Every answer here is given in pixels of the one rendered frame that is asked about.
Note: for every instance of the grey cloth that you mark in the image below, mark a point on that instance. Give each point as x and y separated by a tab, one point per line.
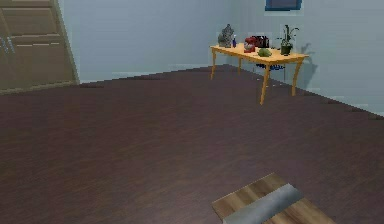
266	206

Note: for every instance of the blue spray bottle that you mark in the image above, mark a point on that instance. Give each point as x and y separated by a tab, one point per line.
234	42

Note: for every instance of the yellow wooden table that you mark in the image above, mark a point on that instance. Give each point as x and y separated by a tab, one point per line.
266	58

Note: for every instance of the green potted house plant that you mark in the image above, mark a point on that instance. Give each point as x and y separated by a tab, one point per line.
286	43

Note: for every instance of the blue object under table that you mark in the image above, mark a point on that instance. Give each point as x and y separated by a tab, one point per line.
274	67

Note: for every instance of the brown wooden cupboard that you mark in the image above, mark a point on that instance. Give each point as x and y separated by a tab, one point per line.
33	46

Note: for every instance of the dark red toaster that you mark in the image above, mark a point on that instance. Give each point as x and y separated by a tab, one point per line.
262	41

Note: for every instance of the brown wooden table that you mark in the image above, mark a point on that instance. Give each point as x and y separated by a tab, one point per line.
243	200

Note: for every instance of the red stand mixer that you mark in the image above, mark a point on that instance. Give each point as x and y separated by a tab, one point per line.
249	45

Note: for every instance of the blue framed picture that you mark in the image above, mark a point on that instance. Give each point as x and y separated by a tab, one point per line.
283	4

